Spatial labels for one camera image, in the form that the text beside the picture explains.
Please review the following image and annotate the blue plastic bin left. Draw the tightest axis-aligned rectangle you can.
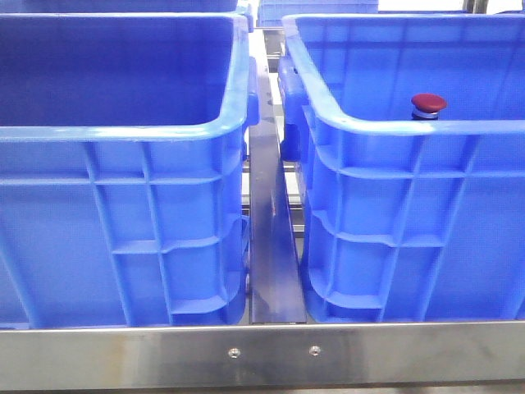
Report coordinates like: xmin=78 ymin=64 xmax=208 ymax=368
xmin=1 ymin=12 xmax=258 ymax=330

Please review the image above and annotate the rear blue bin right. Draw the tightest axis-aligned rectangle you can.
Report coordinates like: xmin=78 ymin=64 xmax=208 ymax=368
xmin=257 ymin=0 xmax=379 ymax=27

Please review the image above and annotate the red mushroom push button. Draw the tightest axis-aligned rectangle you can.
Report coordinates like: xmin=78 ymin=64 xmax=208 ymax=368
xmin=411 ymin=93 xmax=448 ymax=121

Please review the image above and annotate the blue plastic bin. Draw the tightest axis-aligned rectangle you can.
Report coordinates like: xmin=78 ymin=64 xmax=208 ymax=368
xmin=278 ymin=14 xmax=524 ymax=323
xmin=1 ymin=12 xmax=258 ymax=330

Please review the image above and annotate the stainless steel front rail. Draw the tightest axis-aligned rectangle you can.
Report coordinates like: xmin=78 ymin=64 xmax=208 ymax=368
xmin=1 ymin=321 xmax=524 ymax=391

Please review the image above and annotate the blue plastic bin right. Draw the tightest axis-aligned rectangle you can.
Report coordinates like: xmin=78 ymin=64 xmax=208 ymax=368
xmin=278 ymin=14 xmax=524 ymax=323

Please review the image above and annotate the rear blue bin left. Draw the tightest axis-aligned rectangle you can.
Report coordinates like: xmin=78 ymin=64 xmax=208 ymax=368
xmin=1 ymin=0 xmax=252 ymax=16

